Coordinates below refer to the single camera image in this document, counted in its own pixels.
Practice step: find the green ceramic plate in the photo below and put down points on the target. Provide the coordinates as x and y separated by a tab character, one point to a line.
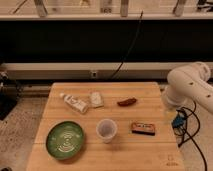
65	140

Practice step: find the white tube with label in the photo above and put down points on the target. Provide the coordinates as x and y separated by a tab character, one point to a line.
75	103

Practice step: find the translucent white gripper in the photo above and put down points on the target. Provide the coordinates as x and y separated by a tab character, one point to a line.
169	113

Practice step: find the blue device on floor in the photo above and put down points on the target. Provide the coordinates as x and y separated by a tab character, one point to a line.
178	121

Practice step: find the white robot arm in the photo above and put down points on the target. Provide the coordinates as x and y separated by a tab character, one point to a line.
187	82

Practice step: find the small white packet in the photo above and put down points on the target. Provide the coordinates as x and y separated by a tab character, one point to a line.
96	100

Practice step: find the brown and black box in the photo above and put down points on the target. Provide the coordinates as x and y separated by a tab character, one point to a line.
143	128

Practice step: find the black equipment at left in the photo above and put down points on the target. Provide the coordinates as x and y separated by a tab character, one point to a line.
10	90

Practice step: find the white ceramic cup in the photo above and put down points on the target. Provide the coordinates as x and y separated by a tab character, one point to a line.
106	130

